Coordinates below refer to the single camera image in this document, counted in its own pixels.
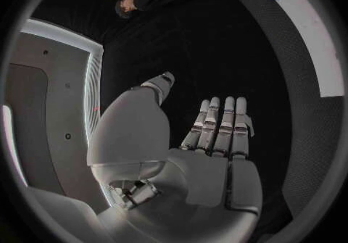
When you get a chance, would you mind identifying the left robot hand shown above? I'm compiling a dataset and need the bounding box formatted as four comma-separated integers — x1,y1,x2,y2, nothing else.
86,71,264,243

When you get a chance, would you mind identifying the white task board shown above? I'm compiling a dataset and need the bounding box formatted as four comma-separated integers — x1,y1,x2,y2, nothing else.
253,0,346,99

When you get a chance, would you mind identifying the person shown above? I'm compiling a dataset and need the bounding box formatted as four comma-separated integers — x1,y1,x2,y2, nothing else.
114,0,140,19

